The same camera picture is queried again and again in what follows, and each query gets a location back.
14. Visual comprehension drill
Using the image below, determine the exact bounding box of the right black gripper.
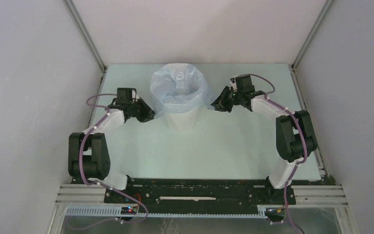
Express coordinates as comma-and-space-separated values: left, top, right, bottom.
209, 85, 243, 113

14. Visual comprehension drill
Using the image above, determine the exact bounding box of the blue plastic trash bag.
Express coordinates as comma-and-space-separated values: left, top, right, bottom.
150, 63, 215, 117

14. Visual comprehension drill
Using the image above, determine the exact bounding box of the white translucent trash bin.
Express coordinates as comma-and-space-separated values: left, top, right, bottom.
159, 82, 204, 133

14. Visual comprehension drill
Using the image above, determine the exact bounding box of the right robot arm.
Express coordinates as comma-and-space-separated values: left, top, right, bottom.
211, 74, 318, 204

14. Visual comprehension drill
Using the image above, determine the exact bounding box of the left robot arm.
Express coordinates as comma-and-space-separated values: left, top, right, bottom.
68, 88, 155, 203

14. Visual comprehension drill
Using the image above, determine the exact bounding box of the small lit circuit board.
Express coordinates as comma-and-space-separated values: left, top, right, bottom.
120, 207, 137, 215

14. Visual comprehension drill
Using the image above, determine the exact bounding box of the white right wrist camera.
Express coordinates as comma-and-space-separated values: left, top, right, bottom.
229, 77, 237, 92

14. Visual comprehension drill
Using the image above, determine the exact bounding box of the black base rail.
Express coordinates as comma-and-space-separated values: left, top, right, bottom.
104, 178, 296, 214

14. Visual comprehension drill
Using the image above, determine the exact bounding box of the white slotted cable duct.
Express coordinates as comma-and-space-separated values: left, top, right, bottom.
65, 205, 284, 218

